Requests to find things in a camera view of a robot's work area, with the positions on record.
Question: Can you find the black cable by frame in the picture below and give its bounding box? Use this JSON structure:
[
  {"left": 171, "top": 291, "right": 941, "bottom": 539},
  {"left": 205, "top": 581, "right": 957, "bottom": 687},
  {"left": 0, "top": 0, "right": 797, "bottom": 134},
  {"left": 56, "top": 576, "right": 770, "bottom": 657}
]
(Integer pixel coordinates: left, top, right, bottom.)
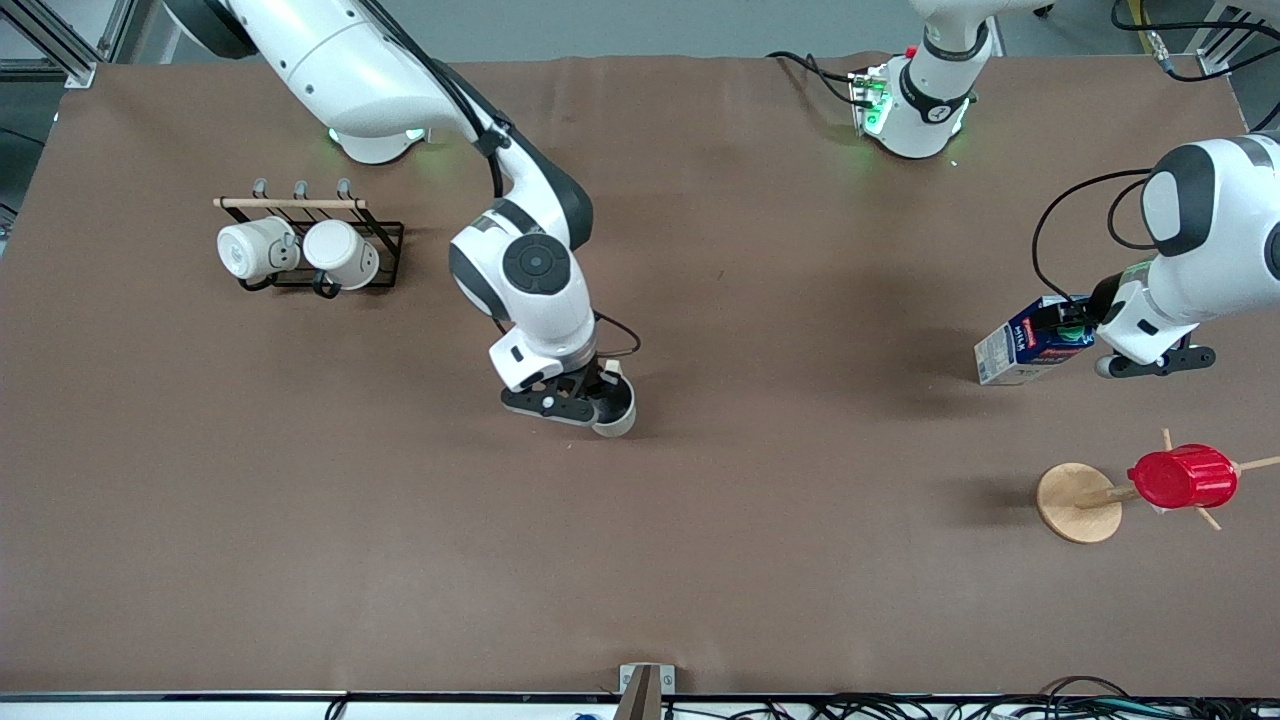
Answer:
[{"left": 1112, "top": 0, "right": 1280, "bottom": 83}]

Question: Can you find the black base cable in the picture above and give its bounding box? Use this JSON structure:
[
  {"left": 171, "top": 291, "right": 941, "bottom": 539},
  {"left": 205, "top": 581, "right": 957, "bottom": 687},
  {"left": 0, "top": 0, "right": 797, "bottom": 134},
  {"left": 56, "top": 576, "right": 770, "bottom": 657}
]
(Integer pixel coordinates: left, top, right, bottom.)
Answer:
[{"left": 768, "top": 50, "right": 863, "bottom": 106}]

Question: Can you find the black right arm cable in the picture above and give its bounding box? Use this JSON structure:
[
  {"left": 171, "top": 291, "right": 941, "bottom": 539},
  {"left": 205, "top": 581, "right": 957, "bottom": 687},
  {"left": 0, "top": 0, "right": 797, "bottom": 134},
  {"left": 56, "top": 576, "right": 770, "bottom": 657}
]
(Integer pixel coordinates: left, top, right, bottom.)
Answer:
[{"left": 355, "top": 0, "right": 642, "bottom": 359}]

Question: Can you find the white mug with face print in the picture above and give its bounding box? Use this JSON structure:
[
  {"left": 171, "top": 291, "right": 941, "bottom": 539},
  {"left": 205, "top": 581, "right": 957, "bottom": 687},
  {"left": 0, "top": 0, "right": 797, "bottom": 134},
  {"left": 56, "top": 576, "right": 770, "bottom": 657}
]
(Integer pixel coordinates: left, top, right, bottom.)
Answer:
[{"left": 217, "top": 217, "right": 301, "bottom": 283}]

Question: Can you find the wooden mug tree stand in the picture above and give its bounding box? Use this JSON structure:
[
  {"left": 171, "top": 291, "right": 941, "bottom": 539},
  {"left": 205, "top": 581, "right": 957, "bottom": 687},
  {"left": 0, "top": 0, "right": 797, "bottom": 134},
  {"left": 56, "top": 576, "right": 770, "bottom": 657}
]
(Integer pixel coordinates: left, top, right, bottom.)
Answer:
[{"left": 1036, "top": 428, "right": 1280, "bottom": 544}]

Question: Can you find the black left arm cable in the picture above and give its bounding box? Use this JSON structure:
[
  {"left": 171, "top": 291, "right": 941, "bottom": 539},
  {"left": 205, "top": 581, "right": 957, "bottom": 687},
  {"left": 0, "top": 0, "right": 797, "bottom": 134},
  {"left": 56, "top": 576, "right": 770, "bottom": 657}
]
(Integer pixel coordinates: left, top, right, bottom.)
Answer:
[{"left": 1033, "top": 168, "right": 1156, "bottom": 301}]

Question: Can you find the grey ceramic mug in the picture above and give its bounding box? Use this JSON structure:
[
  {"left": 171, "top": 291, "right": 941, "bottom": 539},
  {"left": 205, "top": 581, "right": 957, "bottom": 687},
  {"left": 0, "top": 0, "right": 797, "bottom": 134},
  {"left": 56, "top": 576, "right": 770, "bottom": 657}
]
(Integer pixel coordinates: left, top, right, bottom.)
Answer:
[{"left": 590, "top": 360, "right": 638, "bottom": 438}]

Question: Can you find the blue milk carton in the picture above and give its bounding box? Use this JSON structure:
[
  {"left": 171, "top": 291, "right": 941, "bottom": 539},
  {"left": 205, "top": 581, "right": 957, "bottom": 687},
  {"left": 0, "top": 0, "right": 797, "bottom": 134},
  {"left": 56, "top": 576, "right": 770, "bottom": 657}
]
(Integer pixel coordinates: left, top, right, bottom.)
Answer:
[{"left": 975, "top": 295, "right": 1098, "bottom": 386}]

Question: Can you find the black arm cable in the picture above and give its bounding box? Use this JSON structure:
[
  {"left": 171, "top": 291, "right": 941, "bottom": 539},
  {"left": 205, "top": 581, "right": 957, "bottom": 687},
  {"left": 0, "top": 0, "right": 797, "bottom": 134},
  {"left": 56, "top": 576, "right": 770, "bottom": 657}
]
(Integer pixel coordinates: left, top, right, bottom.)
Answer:
[
  {"left": 355, "top": 0, "right": 642, "bottom": 359},
  {"left": 1033, "top": 168, "right": 1156, "bottom": 301}
]

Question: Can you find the black wire mug rack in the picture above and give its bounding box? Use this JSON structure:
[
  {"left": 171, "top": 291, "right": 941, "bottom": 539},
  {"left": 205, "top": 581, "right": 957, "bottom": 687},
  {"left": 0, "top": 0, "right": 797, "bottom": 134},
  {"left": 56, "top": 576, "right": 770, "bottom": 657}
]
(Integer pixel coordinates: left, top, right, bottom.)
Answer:
[{"left": 213, "top": 178, "right": 406, "bottom": 299}]

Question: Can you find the red plastic cup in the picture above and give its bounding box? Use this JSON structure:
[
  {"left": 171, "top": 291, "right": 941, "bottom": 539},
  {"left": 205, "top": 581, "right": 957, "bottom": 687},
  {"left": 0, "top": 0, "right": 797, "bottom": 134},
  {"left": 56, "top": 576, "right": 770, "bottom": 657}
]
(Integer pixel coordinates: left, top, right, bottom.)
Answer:
[{"left": 1127, "top": 444, "right": 1239, "bottom": 510}]

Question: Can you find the aluminium frame profile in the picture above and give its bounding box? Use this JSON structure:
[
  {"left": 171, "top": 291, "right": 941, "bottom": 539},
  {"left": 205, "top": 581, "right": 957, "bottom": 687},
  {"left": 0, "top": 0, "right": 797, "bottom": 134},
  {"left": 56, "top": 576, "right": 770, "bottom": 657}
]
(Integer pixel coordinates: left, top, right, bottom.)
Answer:
[
  {"left": 0, "top": 0, "right": 136, "bottom": 86},
  {"left": 1195, "top": 0, "right": 1280, "bottom": 76}
]

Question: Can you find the brown table cover sheet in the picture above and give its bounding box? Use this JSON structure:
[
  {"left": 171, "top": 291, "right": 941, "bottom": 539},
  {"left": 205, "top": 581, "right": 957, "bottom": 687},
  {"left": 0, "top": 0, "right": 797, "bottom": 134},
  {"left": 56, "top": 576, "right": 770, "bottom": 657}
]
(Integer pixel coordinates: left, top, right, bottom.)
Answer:
[{"left": 0, "top": 52, "right": 1280, "bottom": 698}]

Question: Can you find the black cable bundle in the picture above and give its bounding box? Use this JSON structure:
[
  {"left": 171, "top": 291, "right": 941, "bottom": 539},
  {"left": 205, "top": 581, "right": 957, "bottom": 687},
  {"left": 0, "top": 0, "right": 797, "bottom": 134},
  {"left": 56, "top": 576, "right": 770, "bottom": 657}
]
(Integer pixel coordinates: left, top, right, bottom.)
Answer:
[{"left": 660, "top": 675, "right": 1280, "bottom": 720}]

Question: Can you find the plain white mug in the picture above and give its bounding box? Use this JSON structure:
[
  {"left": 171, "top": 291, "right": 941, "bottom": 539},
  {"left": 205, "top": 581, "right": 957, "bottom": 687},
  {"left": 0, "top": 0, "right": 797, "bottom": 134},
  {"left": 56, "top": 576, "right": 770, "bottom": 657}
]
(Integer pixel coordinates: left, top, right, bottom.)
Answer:
[{"left": 302, "top": 219, "right": 381, "bottom": 293}]

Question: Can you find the metal table edge bracket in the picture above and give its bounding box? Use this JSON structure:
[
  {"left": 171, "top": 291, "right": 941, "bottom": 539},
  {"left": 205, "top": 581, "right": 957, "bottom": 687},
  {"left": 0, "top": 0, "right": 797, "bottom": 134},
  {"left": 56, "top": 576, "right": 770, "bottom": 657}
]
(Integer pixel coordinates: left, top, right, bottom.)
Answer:
[{"left": 619, "top": 663, "right": 676, "bottom": 696}]

